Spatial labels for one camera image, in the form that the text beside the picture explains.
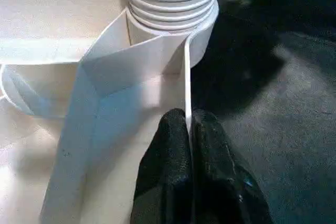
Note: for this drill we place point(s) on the white plastic table top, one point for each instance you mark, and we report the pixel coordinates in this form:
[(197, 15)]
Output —
[(52, 142)]

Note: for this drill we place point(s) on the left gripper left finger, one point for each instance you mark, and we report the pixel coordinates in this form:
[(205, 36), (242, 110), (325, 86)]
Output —
[(168, 169)]

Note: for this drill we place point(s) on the black mat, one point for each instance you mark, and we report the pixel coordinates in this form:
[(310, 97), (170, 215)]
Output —
[(275, 129)]

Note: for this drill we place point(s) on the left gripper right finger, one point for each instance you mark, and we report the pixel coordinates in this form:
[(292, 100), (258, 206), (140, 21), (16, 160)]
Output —
[(220, 182)]

